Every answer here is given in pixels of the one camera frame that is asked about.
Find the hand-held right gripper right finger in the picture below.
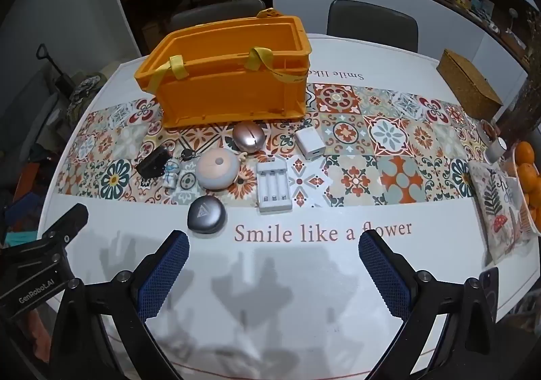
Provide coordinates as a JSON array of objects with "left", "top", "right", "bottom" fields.
[{"left": 358, "top": 230, "right": 499, "bottom": 380}]

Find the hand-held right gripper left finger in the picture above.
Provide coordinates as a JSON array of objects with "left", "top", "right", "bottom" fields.
[{"left": 51, "top": 230, "right": 191, "bottom": 380}]

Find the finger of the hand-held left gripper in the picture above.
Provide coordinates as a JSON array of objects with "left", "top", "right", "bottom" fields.
[{"left": 42, "top": 203, "right": 90, "bottom": 244}]

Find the astronaut figure keychain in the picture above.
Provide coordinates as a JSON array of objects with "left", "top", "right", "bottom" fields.
[{"left": 163, "top": 148, "right": 199, "bottom": 190}]

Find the pink round lid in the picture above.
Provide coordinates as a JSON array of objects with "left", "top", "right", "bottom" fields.
[{"left": 195, "top": 148, "right": 245, "bottom": 191}]

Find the white charger cube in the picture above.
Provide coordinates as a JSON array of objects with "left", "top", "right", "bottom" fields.
[{"left": 295, "top": 127, "right": 326, "bottom": 160}]

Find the orange plastic crate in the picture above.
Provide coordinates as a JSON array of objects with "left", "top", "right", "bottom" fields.
[{"left": 134, "top": 8, "right": 312, "bottom": 129}]

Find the grey earbuds case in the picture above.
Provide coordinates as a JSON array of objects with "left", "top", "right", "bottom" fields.
[{"left": 187, "top": 195, "right": 226, "bottom": 234}]

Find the black key fob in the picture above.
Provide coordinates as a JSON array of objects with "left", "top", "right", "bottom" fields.
[{"left": 135, "top": 146, "right": 170, "bottom": 178}]

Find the patterned table runner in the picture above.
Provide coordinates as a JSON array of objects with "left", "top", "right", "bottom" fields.
[{"left": 57, "top": 82, "right": 508, "bottom": 209}]

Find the patterned cloth bag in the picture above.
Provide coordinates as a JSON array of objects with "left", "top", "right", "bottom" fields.
[{"left": 68, "top": 73, "right": 106, "bottom": 110}]

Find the white battery charger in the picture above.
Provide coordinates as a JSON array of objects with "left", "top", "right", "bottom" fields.
[{"left": 256, "top": 156, "right": 293, "bottom": 214}]

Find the black shovel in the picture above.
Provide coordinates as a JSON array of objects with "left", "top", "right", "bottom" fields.
[{"left": 36, "top": 44, "right": 74, "bottom": 93}]

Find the white cup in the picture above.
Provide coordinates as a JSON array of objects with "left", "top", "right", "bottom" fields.
[{"left": 484, "top": 137, "right": 508, "bottom": 165}]

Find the orange fruit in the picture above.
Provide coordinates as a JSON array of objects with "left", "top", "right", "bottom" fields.
[
  {"left": 518, "top": 163, "right": 541, "bottom": 195},
  {"left": 516, "top": 141, "right": 538, "bottom": 165}
]

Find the woven wicker box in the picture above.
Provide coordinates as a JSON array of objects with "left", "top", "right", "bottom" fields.
[{"left": 437, "top": 49, "right": 503, "bottom": 120}]

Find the grey chair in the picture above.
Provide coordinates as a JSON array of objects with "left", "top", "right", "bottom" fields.
[
  {"left": 170, "top": 0, "right": 265, "bottom": 31},
  {"left": 327, "top": 0, "right": 419, "bottom": 53}
]

